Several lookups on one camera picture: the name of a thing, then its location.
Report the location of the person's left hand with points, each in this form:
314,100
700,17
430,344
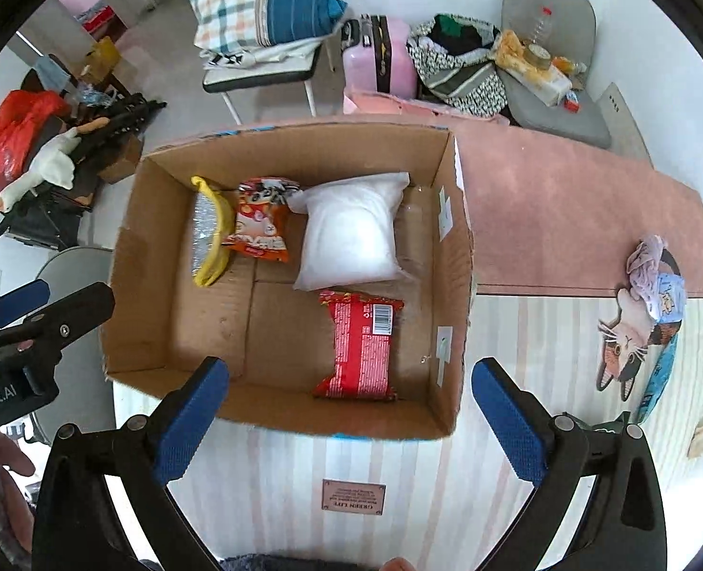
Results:
15,458

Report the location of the pale pink small cloth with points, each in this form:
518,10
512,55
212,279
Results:
646,261

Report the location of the small brown cardboard box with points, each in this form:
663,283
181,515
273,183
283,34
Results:
122,160

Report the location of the black tripod stands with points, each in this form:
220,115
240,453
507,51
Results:
119,116

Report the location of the black and white patterned bag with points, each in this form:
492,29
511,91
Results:
464,80

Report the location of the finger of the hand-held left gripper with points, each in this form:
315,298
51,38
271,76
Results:
21,302
68,316

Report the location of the cat-shaped cushion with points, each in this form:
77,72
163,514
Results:
622,345

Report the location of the teal packet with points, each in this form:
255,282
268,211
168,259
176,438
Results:
660,375

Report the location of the pink suitcase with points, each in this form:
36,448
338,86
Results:
396,65

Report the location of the red plastic bag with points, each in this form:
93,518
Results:
12,131

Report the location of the orange cartoon snack packet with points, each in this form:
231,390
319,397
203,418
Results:
262,226

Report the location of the white soft bag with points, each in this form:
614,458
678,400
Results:
351,238

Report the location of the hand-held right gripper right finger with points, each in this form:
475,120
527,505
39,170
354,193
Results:
509,422

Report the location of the white carton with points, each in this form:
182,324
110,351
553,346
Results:
544,82

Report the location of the grey chair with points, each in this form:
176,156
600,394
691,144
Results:
565,0

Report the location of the blue and white packet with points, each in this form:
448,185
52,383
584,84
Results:
669,300

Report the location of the yellow bag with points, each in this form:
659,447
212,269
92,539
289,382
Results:
102,58

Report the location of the white grille panel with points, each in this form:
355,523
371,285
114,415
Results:
625,125

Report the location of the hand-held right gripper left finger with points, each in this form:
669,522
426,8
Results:
193,422

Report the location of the striped pastel mat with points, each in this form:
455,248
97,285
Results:
434,488

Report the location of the pink blanket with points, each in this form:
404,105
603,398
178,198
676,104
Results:
565,220

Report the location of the large cardboard box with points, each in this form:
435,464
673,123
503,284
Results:
208,321

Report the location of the yellow-orange snack bag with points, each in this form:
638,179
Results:
512,50

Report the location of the clear plastic bottle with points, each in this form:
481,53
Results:
541,27

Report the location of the white-framed chair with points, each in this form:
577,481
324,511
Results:
256,74

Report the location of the white goose plush toy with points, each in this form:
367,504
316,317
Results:
51,160

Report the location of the yellow-edged silver packet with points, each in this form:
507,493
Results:
205,232

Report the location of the red snack packet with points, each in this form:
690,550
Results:
357,363

